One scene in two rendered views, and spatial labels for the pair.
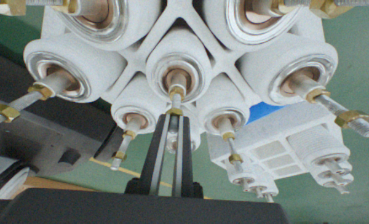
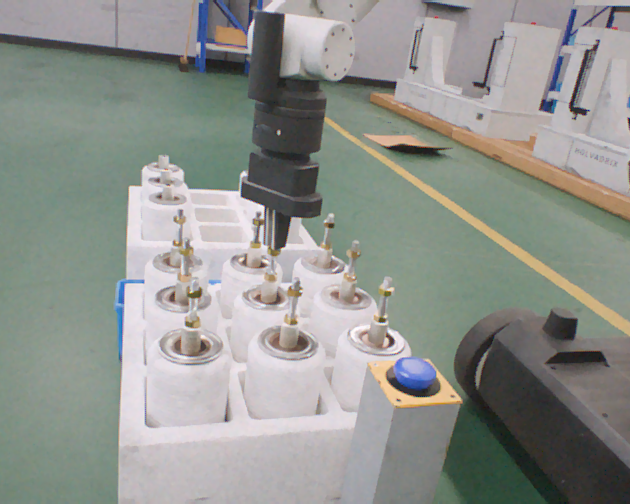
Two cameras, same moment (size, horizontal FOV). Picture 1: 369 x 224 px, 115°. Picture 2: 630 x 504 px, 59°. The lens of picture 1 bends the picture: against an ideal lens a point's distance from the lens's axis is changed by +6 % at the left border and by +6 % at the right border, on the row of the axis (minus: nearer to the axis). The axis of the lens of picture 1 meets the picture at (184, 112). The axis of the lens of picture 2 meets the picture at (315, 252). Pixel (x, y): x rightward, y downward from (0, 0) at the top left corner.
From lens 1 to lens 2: 0.69 m
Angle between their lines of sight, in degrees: 34
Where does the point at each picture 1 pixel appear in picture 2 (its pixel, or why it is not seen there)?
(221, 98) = (242, 282)
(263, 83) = (202, 273)
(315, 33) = (131, 304)
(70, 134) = (533, 361)
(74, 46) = (342, 357)
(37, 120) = (568, 395)
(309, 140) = (171, 226)
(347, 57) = (50, 318)
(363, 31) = (26, 335)
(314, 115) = (147, 252)
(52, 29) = not seen: hidden behind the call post
